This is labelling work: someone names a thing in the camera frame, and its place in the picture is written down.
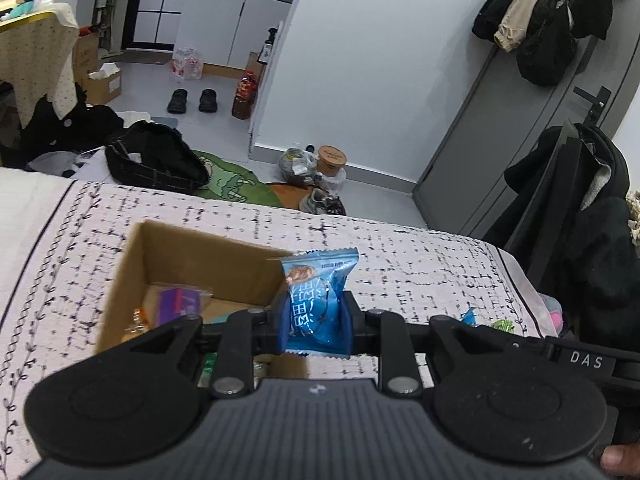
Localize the hanging beige garment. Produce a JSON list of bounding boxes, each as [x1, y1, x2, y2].
[[494, 0, 563, 53]]

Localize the brown paper bucket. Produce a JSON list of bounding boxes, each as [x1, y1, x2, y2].
[[316, 145, 348, 177]]

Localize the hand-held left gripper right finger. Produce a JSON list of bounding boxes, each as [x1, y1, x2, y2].
[[340, 290, 501, 397]]

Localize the white patterned blanket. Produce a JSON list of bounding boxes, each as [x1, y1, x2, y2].
[[0, 180, 551, 480]]

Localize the white bed sheet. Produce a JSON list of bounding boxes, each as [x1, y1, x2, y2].
[[0, 167, 76, 311]]

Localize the small purple snack packet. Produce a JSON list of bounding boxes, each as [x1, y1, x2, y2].
[[145, 285, 213, 326]]

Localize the hanging black coats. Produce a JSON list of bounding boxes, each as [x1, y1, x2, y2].
[[472, 0, 616, 86]]

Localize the cream dotted tablecloth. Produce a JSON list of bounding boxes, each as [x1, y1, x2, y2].
[[0, 2, 88, 121]]

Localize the orange floor mat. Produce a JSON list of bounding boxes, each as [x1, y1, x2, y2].
[[267, 182, 306, 208]]

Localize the plastic bag of rubbish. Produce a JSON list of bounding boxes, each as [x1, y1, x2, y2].
[[278, 147, 321, 186]]

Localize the black spray bottle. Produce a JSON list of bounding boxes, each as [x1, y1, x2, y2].
[[259, 27, 278, 65]]

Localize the small yellow orange snack packet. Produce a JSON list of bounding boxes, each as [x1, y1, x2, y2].
[[122, 307, 149, 343]]

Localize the black grid glass door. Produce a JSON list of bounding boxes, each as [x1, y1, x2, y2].
[[122, 0, 193, 51]]

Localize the grey sneaker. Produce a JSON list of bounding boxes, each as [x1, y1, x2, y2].
[[299, 187, 347, 217]]

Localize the dark chair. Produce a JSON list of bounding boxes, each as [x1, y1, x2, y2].
[[505, 120, 586, 281]]

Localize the black coat on chair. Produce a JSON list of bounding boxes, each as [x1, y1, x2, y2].
[[505, 125, 640, 341]]

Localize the clear plastic tub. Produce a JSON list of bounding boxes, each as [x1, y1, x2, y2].
[[320, 170, 347, 193]]

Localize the white cabinet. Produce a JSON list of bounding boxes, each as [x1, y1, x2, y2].
[[176, 0, 293, 81]]

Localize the tall brown cardboard box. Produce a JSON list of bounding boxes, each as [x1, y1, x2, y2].
[[74, 32, 101, 78]]

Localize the person's right hand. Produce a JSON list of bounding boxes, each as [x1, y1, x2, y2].
[[600, 442, 640, 476]]

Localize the pink soft item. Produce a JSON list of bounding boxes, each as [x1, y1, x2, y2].
[[545, 295, 566, 336]]

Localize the black clothes pile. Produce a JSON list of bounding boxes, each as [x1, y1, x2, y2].
[[0, 95, 123, 168]]

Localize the green rug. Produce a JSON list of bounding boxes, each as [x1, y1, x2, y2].
[[192, 150, 273, 206]]

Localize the small cardboard box with paper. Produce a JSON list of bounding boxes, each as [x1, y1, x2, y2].
[[87, 62, 123, 106]]

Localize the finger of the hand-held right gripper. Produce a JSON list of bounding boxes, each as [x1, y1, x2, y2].
[[462, 325, 551, 362]]

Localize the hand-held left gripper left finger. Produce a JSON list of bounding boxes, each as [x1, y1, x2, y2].
[[120, 292, 291, 397]]

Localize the pink pack of water bottles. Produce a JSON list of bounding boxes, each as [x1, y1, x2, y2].
[[171, 47, 204, 81]]

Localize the black door handle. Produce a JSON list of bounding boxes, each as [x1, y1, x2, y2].
[[574, 85, 612, 123]]

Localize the black bag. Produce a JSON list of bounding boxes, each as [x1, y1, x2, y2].
[[105, 121, 211, 195]]

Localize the red label oil bottle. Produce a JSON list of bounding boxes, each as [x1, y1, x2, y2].
[[231, 71, 258, 120]]

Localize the grey door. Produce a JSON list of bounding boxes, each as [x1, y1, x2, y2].
[[412, 35, 640, 241]]

